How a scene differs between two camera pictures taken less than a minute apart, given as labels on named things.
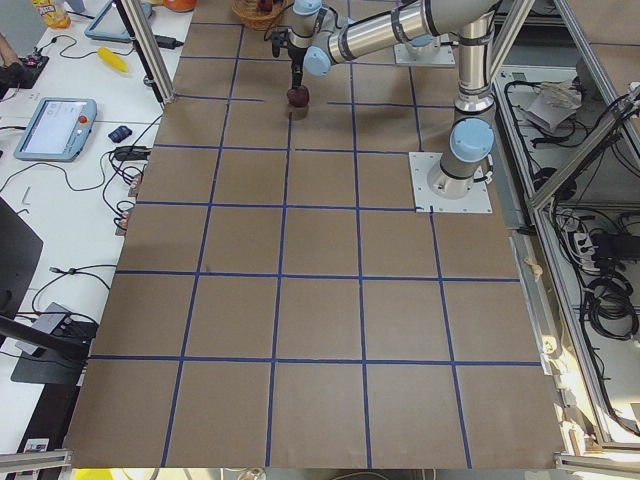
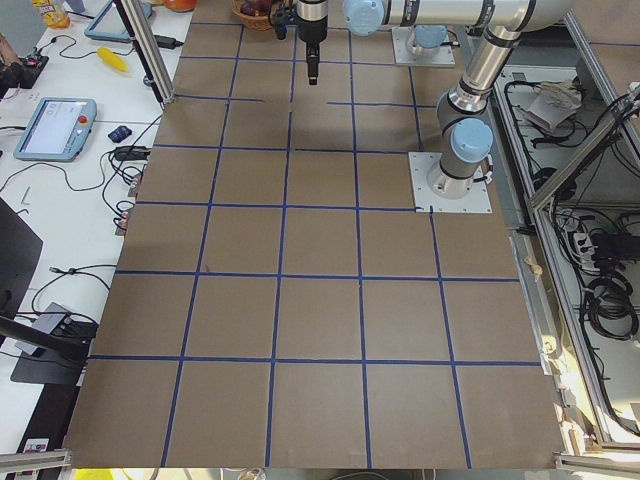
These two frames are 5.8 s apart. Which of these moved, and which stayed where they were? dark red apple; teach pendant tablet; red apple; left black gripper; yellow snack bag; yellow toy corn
Moved: dark red apple; left black gripper
Stayed: teach pendant tablet; yellow toy corn; red apple; yellow snack bag
